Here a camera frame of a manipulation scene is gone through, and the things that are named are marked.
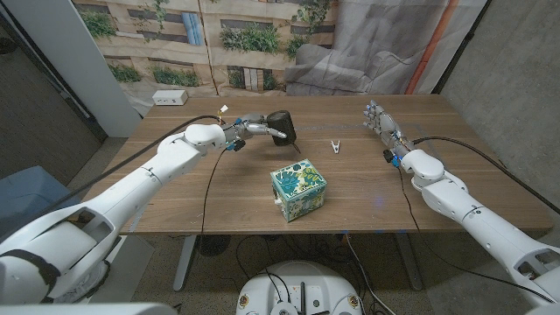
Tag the round black floor base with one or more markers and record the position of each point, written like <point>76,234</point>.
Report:
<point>213,245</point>

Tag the grey table leg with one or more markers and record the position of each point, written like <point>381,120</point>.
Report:
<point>411,267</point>

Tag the black backdrop pole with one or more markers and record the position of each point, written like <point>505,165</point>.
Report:
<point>460,48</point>

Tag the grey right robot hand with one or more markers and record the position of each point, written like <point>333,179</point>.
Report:
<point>385,124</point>

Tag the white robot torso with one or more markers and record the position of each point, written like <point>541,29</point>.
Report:
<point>302,284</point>

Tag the white floor board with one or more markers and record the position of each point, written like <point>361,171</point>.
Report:
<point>127,271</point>

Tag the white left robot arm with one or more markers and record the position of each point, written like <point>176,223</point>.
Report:
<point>131,188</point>

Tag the printed fabric backdrop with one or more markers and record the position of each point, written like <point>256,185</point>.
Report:
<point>262,65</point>

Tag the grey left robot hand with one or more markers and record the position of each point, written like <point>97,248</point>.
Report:
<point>249,126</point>

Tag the white power strip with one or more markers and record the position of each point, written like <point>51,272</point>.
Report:
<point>170,97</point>

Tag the white table leg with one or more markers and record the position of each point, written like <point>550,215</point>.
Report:
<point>184,267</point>

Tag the floral teal tissue box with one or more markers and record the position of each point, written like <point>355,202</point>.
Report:
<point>297,188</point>

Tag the white column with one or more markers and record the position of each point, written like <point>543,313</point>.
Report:
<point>79,65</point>

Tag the black cylindrical speaker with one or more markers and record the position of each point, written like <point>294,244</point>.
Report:
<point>282,122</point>

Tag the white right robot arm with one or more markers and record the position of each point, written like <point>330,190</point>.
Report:
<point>459,205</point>

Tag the white clothespin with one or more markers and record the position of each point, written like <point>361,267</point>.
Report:
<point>335,148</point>

